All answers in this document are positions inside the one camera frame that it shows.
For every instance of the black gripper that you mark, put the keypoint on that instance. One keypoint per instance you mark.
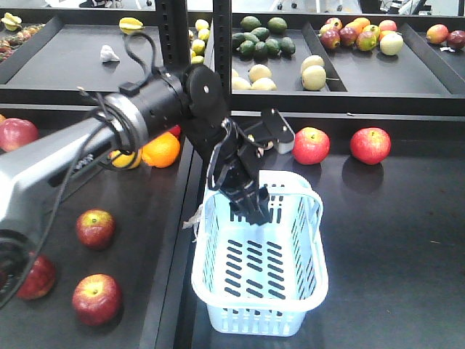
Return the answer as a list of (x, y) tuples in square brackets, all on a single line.
[(233, 170)]

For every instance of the light blue plastic basket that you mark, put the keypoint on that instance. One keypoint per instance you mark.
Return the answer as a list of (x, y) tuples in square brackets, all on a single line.
[(261, 279)]

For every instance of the red apple back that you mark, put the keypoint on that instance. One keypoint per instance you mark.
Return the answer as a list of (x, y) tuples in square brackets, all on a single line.
[(95, 229)]

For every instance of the red apple front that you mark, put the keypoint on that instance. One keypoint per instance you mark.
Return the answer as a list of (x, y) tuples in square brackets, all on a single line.
[(97, 299)]

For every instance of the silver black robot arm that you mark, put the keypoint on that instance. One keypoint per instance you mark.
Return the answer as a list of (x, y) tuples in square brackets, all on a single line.
[(125, 121)]

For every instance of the bright red apple left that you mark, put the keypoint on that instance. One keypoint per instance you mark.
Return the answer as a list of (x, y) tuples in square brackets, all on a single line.
[(311, 146)]

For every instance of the bright red apple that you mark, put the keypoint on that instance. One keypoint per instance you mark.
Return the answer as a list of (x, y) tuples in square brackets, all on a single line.
[(370, 145), (311, 146)]

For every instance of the orange fruit right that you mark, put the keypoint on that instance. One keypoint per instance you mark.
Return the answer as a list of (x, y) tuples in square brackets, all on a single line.
[(162, 151)]

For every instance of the bright red apple right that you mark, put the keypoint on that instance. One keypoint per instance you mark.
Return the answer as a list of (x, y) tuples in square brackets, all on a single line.
[(370, 145)]

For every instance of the pale pear fruit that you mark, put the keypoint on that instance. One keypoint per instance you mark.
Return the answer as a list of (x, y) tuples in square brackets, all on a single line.
[(313, 78)]

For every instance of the yellow lemon fruit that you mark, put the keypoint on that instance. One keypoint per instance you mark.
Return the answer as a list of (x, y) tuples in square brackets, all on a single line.
[(118, 160)]

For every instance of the pile of green avocados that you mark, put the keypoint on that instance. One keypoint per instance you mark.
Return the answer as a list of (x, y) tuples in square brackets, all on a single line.
[(259, 41)]

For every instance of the pile of mixed mangoes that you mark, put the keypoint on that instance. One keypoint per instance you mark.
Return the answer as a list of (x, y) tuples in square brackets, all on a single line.
[(362, 35)]

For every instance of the white garlic bulb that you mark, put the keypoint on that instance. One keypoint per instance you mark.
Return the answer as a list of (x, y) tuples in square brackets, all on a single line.
[(107, 54)]

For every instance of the yellow starfruit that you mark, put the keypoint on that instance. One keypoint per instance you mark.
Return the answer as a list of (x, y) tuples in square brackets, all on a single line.
[(130, 25)]

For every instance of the large pink red apple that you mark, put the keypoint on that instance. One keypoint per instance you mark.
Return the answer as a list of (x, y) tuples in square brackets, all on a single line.
[(16, 133)]

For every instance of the pile of cherry tomatoes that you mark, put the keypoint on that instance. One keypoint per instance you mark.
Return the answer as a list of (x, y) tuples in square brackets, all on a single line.
[(10, 43)]

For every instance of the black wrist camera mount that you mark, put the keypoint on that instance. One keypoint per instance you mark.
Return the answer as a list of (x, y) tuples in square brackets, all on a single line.
[(271, 128)]

